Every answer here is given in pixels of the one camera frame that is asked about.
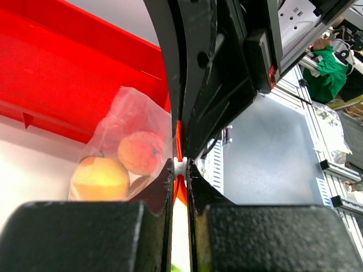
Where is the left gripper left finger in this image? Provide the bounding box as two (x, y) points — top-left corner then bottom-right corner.
(130, 159), (174, 271)

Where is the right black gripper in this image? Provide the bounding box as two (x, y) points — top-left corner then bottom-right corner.
(145, 1), (284, 159)

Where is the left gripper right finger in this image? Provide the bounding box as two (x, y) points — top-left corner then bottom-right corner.
(186, 159), (234, 271)

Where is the red orange peach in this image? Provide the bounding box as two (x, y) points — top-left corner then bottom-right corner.
(117, 131), (164, 176)

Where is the clear zip top bag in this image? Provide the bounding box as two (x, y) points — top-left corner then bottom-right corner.
(67, 86), (189, 272)

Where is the yellow orange mango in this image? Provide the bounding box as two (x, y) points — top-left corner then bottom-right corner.
(69, 156), (130, 201)

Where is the red plastic tray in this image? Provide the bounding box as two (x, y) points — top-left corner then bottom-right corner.
(1, 1), (170, 143)

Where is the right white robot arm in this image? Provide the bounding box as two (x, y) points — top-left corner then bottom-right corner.
(145, 1), (352, 159)

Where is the person in green shirt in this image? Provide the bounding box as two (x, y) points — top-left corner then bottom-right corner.
(302, 16), (363, 104)

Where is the slotted cable duct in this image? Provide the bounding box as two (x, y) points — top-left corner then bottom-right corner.
(203, 140), (224, 194)

